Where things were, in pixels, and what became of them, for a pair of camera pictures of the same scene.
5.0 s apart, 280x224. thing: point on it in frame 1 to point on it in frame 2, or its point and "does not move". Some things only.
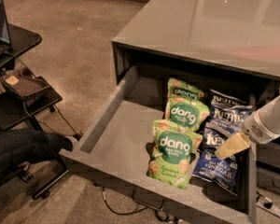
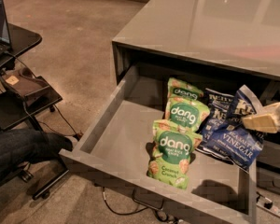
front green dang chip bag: x=174 y=147 does not move
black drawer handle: x=147 y=203 does not move
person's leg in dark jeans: x=11 y=148 does not move
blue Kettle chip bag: x=221 y=173 to x=225 y=133
